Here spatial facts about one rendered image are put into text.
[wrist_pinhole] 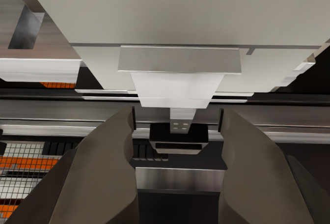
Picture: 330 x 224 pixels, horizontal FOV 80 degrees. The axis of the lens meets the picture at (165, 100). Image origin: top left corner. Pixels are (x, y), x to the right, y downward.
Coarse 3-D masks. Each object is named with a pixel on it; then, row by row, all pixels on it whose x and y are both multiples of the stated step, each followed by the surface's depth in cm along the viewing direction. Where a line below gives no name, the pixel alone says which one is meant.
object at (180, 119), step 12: (180, 108) 26; (192, 108) 26; (180, 120) 31; (156, 132) 40; (168, 132) 40; (180, 132) 39; (192, 132) 40; (204, 132) 40; (156, 144) 40; (168, 144) 40; (180, 144) 40; (192, 144) 40; (204, 144) 41
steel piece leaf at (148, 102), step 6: (144, 102) 25; (150, 102) 25; (156, 102) 25; (162, 102) 25; (168, 102) 25; (174, 102) 25; (180, 102) 24; (186, 102) 24; (192, 102) 24; (198, 102) 24; (204, 102) 24; (204, 108) 26
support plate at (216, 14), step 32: (64, 0) 11; (96, 0) 11; (128, 0) 11; (160, 0) 11; (192, 0) 11; (224, 0) 11; (256, 0) 11; (288, 0) 10; (320, 0) 10; (64, 32) 13; (96, 32) 13; (128, 32) 13; (160, 32) 13; (192, 32) 13; (224, 32) 13; (256, 32) 13; (288, 32) 13; (320, 32) 13; (96, 64) 17; (256, 64) 16; (288, 64) 16
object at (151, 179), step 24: (144, 168) 20; (168, 168) 20; (144, 192) 19; (168, 192) 19; (192, 192) 19; (216, 192) 19; (144, 216) 18; (168, 216) 18; (192, 216) 18; (216, 216) 18
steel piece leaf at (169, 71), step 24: (120, 48) 14; (144, 48) 14; (168, 48) 14; (192, 48) 14; (216, 48) 14; (144, 72) 14; (168, 72) 14; (192, 72) 14; (216, 72) 14; (240, 72) 13; (144, 96) 23; (168, 96) 23; (192, 96) 23
